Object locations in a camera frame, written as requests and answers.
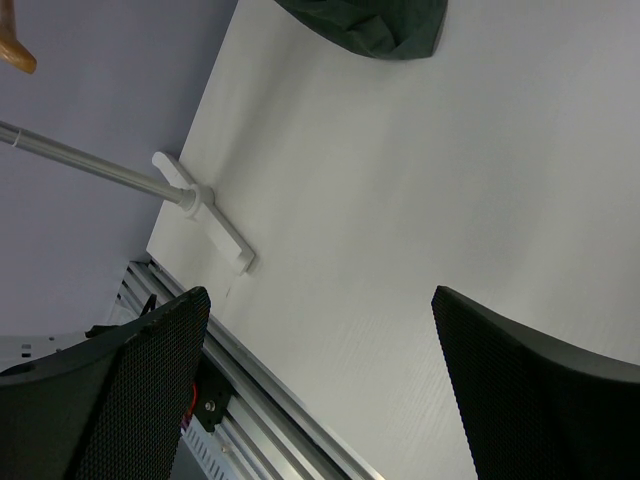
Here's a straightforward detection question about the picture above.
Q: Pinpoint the white slotted cable duct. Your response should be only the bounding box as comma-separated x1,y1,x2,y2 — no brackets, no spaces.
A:
176,416,238,479

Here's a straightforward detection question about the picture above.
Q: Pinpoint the dark grey t shirt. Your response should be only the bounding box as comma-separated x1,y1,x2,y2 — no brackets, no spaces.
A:
278,0,448,61

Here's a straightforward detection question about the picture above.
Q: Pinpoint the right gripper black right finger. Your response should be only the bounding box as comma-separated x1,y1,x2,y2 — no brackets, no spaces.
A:
432,286,639,479

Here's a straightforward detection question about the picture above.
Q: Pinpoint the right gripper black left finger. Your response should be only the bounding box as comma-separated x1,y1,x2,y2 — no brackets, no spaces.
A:
1,287,211,479

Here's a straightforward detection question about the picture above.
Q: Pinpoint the brown wooden hanger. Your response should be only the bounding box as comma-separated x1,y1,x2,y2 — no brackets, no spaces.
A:
1,0,37,74

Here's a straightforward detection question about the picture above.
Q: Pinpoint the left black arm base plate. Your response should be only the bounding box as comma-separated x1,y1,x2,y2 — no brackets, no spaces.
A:
187,349,236,433

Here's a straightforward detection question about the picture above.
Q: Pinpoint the aluminium mounting rail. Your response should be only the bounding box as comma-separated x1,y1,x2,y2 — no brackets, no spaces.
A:
114,257,391,480

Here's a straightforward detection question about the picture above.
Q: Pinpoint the metal clothes rack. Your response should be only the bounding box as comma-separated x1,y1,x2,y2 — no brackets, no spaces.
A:
1,122,255,275

